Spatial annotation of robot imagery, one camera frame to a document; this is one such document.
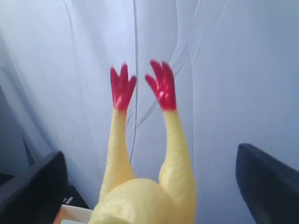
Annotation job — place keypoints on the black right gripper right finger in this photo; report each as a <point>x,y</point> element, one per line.
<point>269,187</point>

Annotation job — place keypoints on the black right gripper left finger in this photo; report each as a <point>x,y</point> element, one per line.
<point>36,196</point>

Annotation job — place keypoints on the cream bin marked X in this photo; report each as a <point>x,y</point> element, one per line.
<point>73,213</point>

